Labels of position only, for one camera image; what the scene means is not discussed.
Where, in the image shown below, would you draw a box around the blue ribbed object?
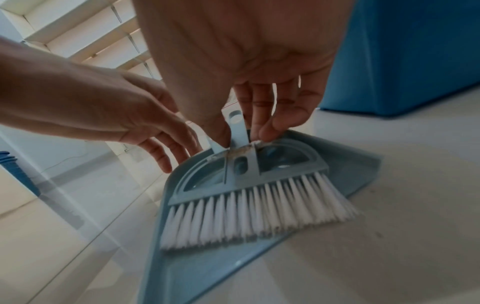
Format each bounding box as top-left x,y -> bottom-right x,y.
0,150 -> 41,197

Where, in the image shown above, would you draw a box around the light blue plastic dustpan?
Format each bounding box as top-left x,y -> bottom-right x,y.
136,129 -> 383,304

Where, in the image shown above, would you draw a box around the light blue brush white bristles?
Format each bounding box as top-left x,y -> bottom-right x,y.
159,108 -> 363,251

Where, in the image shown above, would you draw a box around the person's right hand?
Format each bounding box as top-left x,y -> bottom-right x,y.
132,0 -> 358,148

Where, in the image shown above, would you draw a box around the person's left hand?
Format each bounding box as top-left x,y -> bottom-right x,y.
63,63 -> 204,174

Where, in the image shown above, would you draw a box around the blue bin with black lid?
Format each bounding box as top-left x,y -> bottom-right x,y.
318,0 -> 480,118

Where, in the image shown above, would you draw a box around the person's left forearm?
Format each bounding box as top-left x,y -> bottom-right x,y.
0,35 -> 67,131

